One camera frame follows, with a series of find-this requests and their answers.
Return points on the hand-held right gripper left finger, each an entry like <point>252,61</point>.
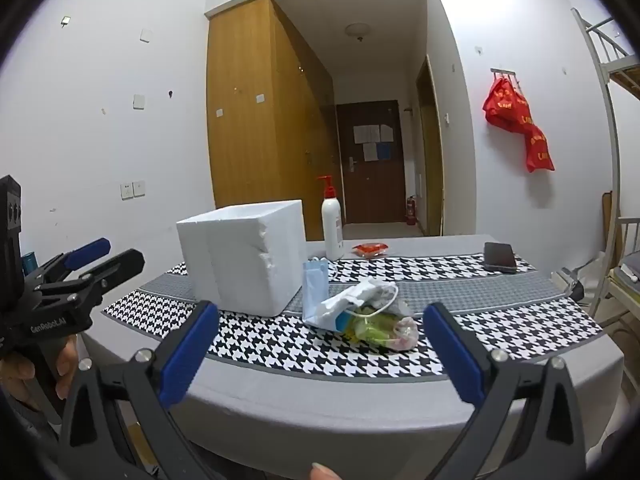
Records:
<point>187,355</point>

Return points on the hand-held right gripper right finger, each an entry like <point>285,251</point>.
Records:
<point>452,355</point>

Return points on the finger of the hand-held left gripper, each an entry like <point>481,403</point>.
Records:
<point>90,250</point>
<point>122,262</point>

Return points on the white foam box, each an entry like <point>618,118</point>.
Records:
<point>235,260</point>

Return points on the white plastic bag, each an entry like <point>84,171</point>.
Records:
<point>350,297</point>

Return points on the blue face mask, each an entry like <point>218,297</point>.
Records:
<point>315,290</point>

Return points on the person's left hand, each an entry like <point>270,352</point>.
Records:
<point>67,365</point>

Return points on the person's right hand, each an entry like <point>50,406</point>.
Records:
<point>327,472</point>

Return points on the teal cylindrical cup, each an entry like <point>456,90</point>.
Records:
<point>30,262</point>

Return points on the houndstooth tablecloth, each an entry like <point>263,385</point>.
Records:
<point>250,345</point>

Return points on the black smartphone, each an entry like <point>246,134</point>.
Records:
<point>499,257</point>

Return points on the red snack packet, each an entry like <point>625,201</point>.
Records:
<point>370,249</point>

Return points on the red fire extinguisher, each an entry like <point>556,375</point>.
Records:
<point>411,212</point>

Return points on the wooden wardrobe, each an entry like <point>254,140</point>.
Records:
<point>250,160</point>

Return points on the white pump bottle red cap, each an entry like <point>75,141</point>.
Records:
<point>331,225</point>

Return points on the dark brown entrance door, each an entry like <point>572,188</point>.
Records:
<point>372,185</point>

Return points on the light wooden side door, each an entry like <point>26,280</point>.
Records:
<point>431,160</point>

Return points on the blue paper notice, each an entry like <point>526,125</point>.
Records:
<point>383,151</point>

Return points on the small white paper notice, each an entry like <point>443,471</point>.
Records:
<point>369,152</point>

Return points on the red printed plastic bag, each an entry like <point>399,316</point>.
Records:
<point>505,107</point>
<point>539,150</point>

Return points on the narrow white paper notice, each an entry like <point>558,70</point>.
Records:
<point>386,133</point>

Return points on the wide white paper notice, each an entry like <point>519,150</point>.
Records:
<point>366,134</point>

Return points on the white metal bunk bed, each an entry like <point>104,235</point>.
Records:
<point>627,77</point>

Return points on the round ceiling lamp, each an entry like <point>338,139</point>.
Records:
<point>357,31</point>

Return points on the white wall socket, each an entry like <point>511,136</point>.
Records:
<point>126,190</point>
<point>139,189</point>

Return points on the white wall switch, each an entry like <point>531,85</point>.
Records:
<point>146,35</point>
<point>139,101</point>

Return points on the metal wall hook rack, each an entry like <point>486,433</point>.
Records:
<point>502,72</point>

